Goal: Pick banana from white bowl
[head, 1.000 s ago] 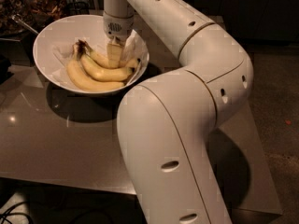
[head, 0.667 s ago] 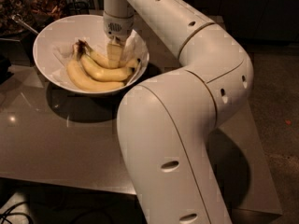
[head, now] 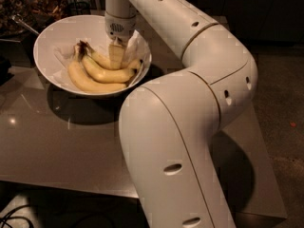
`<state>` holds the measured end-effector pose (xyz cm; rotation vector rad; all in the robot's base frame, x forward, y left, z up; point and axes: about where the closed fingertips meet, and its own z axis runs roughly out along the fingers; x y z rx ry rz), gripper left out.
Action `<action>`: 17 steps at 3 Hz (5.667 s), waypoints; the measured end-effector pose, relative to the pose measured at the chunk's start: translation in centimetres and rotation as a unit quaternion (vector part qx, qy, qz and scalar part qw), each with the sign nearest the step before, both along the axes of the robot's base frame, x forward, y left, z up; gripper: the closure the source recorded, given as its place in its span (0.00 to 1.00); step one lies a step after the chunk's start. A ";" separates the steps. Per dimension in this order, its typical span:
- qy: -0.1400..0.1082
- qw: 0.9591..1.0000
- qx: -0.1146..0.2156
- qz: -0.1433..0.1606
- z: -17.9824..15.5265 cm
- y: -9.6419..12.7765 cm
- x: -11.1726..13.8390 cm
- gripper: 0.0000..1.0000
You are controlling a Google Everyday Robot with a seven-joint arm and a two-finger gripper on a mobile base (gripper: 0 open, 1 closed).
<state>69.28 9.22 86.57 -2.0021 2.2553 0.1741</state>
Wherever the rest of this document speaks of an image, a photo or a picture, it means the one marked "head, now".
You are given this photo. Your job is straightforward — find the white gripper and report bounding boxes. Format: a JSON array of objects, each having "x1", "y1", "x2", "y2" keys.
[{"x1": 104, "y1": 12, "x2": 136, "y2": 69}]

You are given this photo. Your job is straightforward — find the yellow banana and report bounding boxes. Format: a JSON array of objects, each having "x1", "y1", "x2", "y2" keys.
[
  {"x1": 67, "y1": 46, "x2": 126, "y2": 94},
  {"x1": 81, "y1": 55, "x2": 135, "y2": 84},
  {"x1": 80, "y1": 41, "x2": 142, "y2": 70}
]

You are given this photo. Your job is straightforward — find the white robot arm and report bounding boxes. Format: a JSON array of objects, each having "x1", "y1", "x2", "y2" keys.
[{"x1": 105, "y1": 0, "x2": 257, "y2": 228}]

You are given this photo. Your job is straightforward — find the white ceramic bowl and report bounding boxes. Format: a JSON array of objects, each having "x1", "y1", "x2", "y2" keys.
[{"x1": 33, "y1": 15, "x2": 152, "y2": 98}]

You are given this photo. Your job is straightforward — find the white paper liner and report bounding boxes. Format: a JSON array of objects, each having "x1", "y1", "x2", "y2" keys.
[{"x1": 51, "y1": 32, "x2": 151, "y2": 96}]

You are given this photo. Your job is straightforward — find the glass jar with snacks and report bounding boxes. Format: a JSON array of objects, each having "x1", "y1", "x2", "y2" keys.
[{"x1": 0, "y1": 0, "x2": 67, "y2": 38}]

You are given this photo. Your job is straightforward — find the dark wire basket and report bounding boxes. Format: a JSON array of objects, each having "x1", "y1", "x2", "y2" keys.
[{"x1": 67, "y1": 2, "x2": 90, "y2": 16}]

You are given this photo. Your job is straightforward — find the metal spoon handle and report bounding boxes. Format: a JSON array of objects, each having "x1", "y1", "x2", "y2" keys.
[{"x1": 11, "y1": 15, "x2": 39, "y2": 35}]

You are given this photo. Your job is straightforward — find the black cable on floor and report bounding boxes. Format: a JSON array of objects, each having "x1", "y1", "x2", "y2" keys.
[{"x1": 0, "y1": 204, "x2": 36, "y2": 228}]

